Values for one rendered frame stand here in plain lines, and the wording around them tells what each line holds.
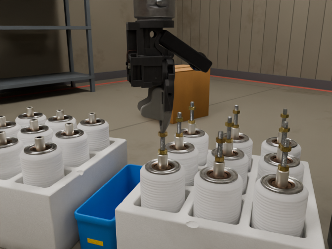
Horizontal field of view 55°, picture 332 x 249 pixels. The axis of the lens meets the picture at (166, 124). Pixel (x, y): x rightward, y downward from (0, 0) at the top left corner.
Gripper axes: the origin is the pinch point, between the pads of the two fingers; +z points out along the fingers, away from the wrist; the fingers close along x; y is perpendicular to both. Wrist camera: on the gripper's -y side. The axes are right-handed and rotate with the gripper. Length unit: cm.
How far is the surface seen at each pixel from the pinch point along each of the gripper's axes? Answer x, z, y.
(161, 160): 1.0, 7.3, 1.2
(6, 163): -18.3, 13.0, 35.9
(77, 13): -273, -32, 25
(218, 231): 13.7, 16.8, -6.6
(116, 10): -297, -36, -14
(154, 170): 2.0, 9.0, 2.8
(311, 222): 15.3, 16.4, -24.7
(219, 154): 6.7, 4.7, -9.1
